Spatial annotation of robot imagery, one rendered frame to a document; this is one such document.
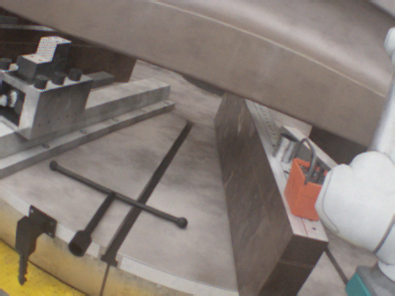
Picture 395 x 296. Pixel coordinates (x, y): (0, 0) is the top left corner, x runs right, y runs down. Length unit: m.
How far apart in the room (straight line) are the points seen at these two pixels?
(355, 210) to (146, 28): 1.26
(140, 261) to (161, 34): 0.89
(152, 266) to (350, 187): 0.88
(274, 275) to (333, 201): 0.51
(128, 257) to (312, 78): 1.00
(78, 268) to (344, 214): 1.13
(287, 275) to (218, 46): 0.94
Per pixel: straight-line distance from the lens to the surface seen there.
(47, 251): 1.91
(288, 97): 1.99
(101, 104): 2.63
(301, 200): 1.51
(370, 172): 1.09
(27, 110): 1.94
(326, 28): 2.13
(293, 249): 1.46
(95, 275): 1.85
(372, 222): 1.05
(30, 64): 2.00
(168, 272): 1.71
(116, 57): 3.60
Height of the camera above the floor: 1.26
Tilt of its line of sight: 19 degrees down
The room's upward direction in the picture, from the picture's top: 21 degrees clockwise
